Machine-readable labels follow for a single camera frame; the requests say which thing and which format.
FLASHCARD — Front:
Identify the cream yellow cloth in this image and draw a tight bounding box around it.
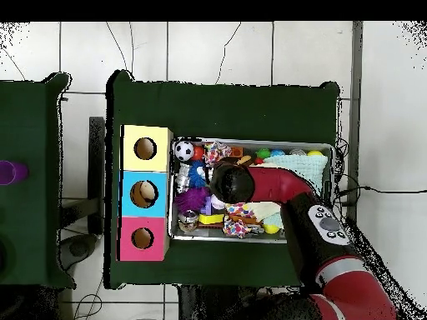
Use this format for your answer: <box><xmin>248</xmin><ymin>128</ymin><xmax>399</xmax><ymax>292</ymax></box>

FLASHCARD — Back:
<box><xmin>249</xmin><ymin>202</ymin><xmax>283</xmax><ymax>224</ymax></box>

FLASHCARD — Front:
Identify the black stand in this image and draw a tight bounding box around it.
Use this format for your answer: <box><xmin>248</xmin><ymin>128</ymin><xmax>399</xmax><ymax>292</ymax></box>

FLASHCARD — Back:
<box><xmin>58</xmin><ymin>116</ymin><xmax>107</xmax><ymax>268</ymax></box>

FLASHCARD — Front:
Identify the dark green table cloth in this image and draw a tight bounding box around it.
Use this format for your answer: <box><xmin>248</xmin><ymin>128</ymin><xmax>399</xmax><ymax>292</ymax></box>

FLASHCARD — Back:
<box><xmin>105</xmin><ymin>69</ymin><xmax>341</xmax><ymax>291</ymax></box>
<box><xmin>0</xmin><ymin>72</ymin><xmax>73</xmax><ymax>289</ymax></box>

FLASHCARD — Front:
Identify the silver crumpled packet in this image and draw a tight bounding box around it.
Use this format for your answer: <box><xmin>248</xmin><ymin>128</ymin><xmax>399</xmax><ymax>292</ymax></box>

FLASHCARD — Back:
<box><xmin>175</xmin><ymin>164</ymin><xmax>193</xmax><ymax>194</ymax></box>

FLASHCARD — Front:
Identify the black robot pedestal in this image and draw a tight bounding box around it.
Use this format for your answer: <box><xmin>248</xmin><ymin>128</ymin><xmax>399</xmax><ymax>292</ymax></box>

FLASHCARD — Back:
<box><xmin>176</xmin><ymin>285</ymin><xmax>294</xmax><ymax>320</ymax></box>

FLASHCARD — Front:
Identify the purple spiky ball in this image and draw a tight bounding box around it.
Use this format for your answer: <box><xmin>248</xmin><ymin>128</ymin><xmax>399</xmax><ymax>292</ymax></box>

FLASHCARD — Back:
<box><xmin>174</xmin><ymin>187</ymin><xmax>212</xmax><ymax>214</ymax></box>

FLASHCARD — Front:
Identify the wooden box with three holes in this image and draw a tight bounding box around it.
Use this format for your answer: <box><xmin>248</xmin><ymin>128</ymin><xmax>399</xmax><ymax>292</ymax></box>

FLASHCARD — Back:
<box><xmin>118</xmin><ymin>123</ymin><xmax>174</xmax><ymax>263</ymax></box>

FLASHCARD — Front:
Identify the mint green cloth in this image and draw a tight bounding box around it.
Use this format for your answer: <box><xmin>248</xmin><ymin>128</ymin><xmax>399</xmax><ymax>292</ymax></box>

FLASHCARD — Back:
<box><xmin>269</xmin><ymin>154</ymin><xmax>330</xmax><ymax>194</ymax></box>

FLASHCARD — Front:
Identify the black cable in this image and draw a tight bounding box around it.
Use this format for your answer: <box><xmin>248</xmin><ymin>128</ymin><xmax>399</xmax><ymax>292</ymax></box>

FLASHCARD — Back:
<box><xmin>336</xmin><ymin>184</ymin><xmax>427</xmax><ymax>198</ymax></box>

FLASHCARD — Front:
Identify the black and white soccer ball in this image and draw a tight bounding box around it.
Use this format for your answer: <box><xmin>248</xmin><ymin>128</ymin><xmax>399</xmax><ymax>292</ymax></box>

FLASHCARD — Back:
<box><xmin>173</xmin><ymin>140</ymin><xmax>196</xmax><ymax>163</ymax></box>

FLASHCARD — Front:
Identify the colourful dotted packet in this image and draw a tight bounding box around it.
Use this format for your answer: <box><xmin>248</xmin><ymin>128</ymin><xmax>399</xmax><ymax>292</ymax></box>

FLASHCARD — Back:
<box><xmin>203</xmin><ymin>141</ymin><xmax>232</xmax><ymax>166</ymax></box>

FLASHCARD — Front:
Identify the purple cup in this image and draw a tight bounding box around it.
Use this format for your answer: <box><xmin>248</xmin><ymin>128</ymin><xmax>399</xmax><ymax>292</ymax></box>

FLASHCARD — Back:
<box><xmin>0</xmin><ymin>159</ymin><xmax>30</xmax><ymax>187</ymax></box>

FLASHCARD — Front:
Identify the yellow block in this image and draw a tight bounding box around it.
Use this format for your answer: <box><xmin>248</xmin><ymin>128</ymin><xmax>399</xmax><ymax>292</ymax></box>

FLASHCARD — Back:
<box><xmin>198</xmin><ymin>212</ymin><xmax>226</xmax><ymax>226</ymax></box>

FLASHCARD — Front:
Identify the clear shallow bin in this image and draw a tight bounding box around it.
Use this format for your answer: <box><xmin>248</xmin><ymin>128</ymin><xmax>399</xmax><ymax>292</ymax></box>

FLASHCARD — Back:
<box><xmin>168</xmin><ymin>137</ymin><xmax>338</xmax><ymax>245</ymax></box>

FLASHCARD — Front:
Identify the colourful dotted cloth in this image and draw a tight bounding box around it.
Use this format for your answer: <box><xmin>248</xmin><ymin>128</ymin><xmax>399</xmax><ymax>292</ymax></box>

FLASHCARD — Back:
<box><xmin>222</xmin><ymin>202</ymin><xmax>265</xmax><ymax>239</ymax></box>

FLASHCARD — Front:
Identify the blue spiky ball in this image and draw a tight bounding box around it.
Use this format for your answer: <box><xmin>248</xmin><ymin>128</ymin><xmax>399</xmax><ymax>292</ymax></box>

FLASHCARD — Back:
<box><xmin>188</xmin><ymin>161</ymin><xmax>210</xmax><ymax>188</ymax></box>

